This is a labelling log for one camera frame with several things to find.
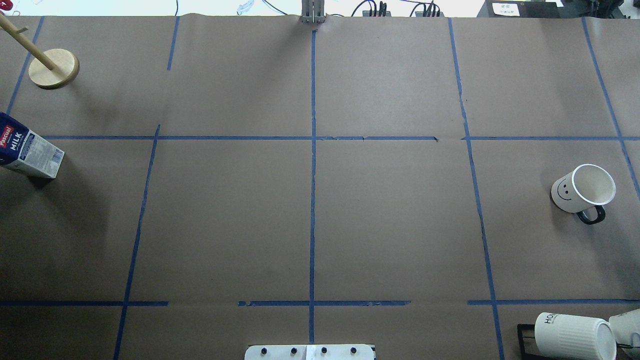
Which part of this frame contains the grey metal camera post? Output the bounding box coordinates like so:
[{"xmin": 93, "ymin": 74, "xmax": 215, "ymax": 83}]
[{"xmin": 299, "ymin": 0, "xmax": 326, "ymax": 24}]

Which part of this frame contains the wooden mug tree stand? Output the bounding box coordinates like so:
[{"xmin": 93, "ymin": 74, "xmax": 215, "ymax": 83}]
[{"xmin": 0, "ymin": 14, "xmax": 80, "ymax": 90}]

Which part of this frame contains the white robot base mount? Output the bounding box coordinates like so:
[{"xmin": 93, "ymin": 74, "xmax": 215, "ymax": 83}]
[{"xmin": 244, "ymin": 343, "xmax": 377, "ymax": 360}]

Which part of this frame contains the black power strip with cables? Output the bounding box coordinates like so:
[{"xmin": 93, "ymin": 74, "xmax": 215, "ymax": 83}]
[{"xmin": 349, "ymin": 0, "xmax": 445, "ymax": 18}]

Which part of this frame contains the white ribbed HOME mug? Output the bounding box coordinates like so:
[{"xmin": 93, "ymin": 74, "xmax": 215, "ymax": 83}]
[{"xmin": 534, "ymin": 312, "xmax": 617, "ymax": 360}]

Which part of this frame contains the white smiley face mug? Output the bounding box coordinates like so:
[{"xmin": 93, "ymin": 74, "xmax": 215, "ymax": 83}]
[{"xmin": 550, "ymin": 163, "xmax": 617, "ymax": 225}]

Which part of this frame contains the white mug on rack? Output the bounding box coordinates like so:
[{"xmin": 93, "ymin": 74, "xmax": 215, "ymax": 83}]
[{"xmin": 608, "ymin": 309, "xmax": 640, "ymax": 349}]

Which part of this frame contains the blue Pascual milk carton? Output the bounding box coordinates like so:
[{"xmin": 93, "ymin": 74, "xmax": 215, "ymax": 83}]
[{"xmin": 0, "ymin": 112, "xmax": 66, "ymax": 179}]

